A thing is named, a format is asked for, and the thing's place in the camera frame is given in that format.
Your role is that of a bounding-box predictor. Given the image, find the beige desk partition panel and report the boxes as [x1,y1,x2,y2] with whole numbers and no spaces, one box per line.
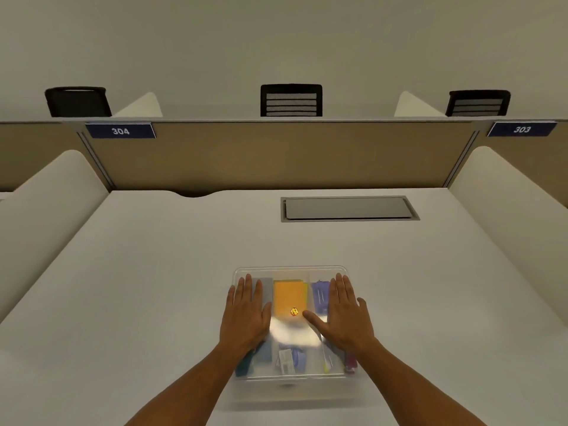
[82,120,481,192]
[0,122,112,194]
[448,127,568,209]

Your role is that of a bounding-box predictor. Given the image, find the grey desk cable cover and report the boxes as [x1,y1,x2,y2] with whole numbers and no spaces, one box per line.
[280,196,420,222]

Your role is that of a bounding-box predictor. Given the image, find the person's left hand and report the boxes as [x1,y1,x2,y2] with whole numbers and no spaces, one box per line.
[219,274,272,351]

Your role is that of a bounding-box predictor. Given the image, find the blue number sign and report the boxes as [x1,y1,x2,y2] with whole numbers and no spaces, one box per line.
[85,122,157,139]
[486,121,557,138]

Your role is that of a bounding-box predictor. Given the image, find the orange felt sheet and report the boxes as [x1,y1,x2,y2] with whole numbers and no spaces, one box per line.
[273,280,309,321]

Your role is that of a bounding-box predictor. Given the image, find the person's left forearm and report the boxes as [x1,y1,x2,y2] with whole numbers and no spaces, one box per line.
[125,343,254,426]

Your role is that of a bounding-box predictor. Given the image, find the teal felt piece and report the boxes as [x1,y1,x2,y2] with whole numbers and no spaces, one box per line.
[235,346,256,378]

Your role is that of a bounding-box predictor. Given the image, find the purple needle card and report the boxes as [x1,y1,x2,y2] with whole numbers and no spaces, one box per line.
[311,280,332,314]

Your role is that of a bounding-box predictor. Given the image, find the clear plastic storage box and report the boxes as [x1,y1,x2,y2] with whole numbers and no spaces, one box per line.
[230,265,367,412]

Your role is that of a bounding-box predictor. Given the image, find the white side divider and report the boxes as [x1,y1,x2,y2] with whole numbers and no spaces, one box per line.
[112,92,163,118]
[448,146,568,330]
[0,149,111,325]
[394,91,447,118]

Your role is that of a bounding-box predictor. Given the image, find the white labelled packet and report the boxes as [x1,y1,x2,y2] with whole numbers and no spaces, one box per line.
[276,345,308,376]

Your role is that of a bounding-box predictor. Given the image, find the person's right forearm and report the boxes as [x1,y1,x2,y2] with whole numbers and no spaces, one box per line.
[348,338,489,426]

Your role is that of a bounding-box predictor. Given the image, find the person's right hand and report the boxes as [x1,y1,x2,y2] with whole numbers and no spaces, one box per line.
[303,273,378,354]

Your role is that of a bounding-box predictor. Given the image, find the black slatted office chair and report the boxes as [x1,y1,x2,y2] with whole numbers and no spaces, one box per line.
[260,84,323,117]
[445,89,511,117]

